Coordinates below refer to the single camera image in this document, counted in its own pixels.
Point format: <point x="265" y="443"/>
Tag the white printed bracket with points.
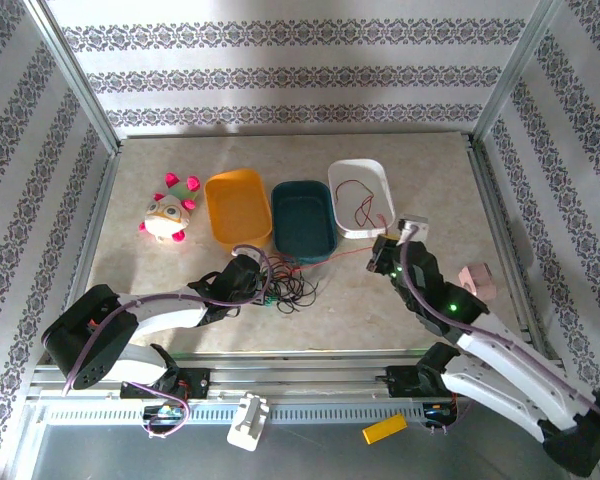
<point x="247" y="422"/>

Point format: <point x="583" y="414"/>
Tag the grey metal sheet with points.
<point x="305" y="460"/>

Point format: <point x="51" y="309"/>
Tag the pink toy block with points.
<point x="480" y="282"/>

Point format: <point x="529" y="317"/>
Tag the small electronics board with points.
<point x="437" y="412"/>
<point x="162" y="411"/>

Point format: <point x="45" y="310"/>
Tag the plush owl toy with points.
<point x="167" y="220"/>

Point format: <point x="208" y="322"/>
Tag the teal plastic bin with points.
<point x="302" y="225"/>

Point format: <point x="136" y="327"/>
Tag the aluminium frame post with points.
<point x="520" y="65"/>
<point x="75" y="80"/>

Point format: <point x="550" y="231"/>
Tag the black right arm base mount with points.
<point x="400" y="380"/>

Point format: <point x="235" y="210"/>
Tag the aluminium side rail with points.
<point x="500" y="225"/>
<point x="97" y="215"/>

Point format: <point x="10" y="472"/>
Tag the yellow block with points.
<point x="385" y="429"/>

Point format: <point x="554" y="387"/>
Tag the orange plastic bin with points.
<point x="237" y="210"/>

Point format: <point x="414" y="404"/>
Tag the white plastic bin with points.
<point x="352" y="175"/>

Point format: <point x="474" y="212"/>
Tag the aluminium front rail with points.
<point x="290" y="372"/>

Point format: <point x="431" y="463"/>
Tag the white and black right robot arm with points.
<point x="505" y="360"/>

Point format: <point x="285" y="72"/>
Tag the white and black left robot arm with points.
<point x="170" y="314"/>

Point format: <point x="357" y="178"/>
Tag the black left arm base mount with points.
<point x="195" y="382"/>

